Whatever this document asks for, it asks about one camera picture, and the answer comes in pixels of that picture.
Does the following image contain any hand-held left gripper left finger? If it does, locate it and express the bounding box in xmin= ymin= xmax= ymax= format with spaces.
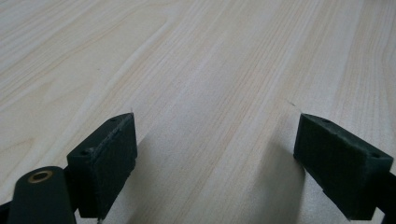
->
xmin=65 ymin=112 xmax=138 ymax=219

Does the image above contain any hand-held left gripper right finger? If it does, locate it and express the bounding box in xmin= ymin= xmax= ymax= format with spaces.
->
xmin=292 ymin=113 xmax=395 ymax=221

